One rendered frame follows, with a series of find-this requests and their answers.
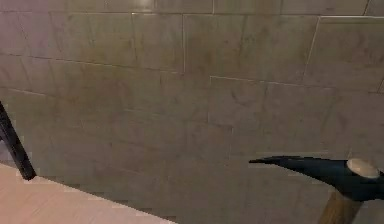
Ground black furniture leg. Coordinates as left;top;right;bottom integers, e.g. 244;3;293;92
0;101;37;181

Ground black pickaxe with wooden handle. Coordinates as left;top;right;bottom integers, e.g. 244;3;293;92
248;155;384;224

